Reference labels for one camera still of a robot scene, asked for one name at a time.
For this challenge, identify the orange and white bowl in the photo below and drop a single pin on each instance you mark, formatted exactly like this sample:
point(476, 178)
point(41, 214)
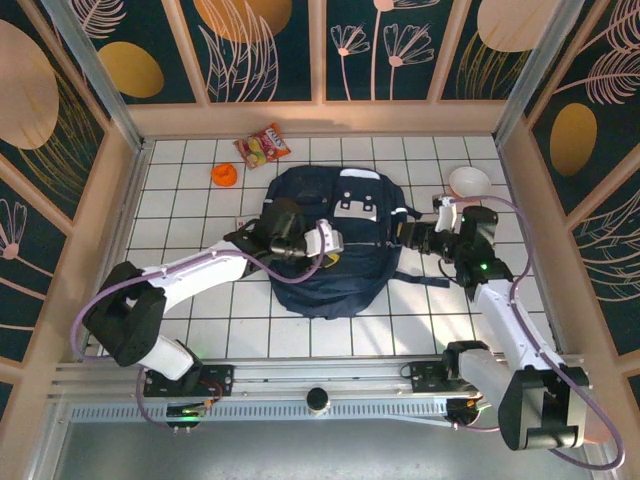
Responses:
point(470, 181)

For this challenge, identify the white card with red print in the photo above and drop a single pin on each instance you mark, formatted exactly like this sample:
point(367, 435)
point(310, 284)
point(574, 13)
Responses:
point(245, 222)

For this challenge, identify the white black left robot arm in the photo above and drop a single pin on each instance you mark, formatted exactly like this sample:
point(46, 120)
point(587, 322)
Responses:
point(200, 272)

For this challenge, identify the navy blue backpack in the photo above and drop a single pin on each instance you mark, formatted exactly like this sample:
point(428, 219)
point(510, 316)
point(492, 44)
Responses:
point(360, 270)

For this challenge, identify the orange candy snack bag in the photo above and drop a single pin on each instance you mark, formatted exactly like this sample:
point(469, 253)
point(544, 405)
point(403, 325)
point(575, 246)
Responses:
point(262, 147)

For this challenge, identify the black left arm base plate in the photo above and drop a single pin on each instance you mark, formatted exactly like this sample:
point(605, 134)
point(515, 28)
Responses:
point(220, 380)

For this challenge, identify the black round knob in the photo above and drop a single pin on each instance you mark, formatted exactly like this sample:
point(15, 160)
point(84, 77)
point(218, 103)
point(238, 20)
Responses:
point(317, 398)

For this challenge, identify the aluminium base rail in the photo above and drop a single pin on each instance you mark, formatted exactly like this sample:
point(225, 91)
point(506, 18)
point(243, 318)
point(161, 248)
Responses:
point(325, 372)

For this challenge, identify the aluminium corner post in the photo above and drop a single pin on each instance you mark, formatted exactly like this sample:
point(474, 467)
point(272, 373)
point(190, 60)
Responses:
point(537, 65)
point(97, 80)

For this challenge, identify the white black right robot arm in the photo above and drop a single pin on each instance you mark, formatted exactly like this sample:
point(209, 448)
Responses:
point(500, 310)

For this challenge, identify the small orange cup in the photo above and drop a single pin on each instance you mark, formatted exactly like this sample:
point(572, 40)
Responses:
point(224, 175)

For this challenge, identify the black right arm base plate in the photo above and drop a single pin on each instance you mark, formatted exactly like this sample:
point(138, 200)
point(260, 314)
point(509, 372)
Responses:
point(425, 377)

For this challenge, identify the black controller board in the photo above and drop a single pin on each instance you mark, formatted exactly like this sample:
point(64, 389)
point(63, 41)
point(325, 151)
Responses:
point(185, 412)
point(462, 412)

